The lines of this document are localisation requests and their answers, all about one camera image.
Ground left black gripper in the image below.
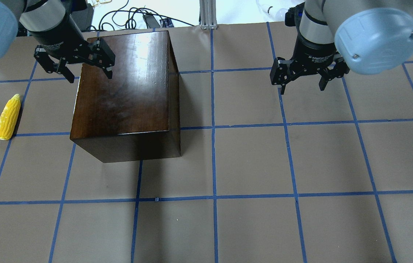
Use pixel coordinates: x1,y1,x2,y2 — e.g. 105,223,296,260
31,14,116,83

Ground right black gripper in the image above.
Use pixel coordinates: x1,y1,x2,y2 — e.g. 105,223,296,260
270,35,350,95

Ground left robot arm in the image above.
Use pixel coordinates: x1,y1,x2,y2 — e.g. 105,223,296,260
0,0,116,83

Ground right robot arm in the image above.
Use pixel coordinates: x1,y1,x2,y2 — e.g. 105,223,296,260
270,0,413,94

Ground dark wooden drawer cabinet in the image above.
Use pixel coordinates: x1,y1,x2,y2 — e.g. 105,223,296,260
69,31,181,163

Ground yellow corn cob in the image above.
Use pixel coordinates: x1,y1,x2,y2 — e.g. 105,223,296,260
0,94,21,140

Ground black power adapter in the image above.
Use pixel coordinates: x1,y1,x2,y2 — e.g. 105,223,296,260
143,13,161,29

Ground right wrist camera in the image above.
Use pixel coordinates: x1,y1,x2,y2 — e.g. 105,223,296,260
284,2,305,28

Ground aluminium frame post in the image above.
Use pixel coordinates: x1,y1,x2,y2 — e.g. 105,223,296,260
199,0,218,30

